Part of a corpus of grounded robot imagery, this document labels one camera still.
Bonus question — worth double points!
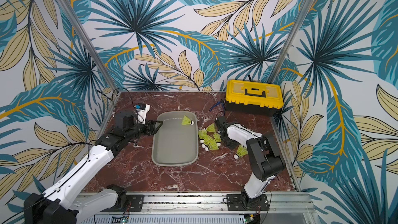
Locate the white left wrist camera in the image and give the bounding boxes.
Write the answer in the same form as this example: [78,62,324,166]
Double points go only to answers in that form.
[134,103,150,123]

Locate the blue handled pliers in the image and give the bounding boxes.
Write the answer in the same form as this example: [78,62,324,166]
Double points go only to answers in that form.
[209,100,226,116]

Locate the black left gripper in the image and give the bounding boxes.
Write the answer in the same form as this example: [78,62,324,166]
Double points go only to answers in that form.
[125,119,163,141]

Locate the yellow black toolbox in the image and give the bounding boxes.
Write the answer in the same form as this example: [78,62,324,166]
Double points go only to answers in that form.
[225,80,284,117]

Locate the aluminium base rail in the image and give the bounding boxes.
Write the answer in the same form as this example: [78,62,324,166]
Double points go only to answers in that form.
[76,191,319,224]

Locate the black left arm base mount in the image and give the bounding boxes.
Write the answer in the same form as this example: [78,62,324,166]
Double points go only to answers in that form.
[99,184,145,212]

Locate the green shuttlecock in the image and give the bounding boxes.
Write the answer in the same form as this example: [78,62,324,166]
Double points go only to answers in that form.
[205,141,219,151]
[205,123,217,133]
[198,129,207,144]
[234,145,248,159]
[213,133,221,147]
[181,115,194,125]
[200,135,215,148]

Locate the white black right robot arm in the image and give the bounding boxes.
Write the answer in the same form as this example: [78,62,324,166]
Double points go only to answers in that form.
[215,116,286,201]

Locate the grey plastic tray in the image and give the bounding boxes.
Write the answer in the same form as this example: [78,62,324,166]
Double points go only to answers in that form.
[152,111,199,167]

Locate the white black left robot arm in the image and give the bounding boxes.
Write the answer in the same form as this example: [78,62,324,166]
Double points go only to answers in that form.
[23,111,163,224]

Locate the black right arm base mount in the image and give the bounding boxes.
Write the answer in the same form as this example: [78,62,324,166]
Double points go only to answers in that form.
[223,192,269,211]

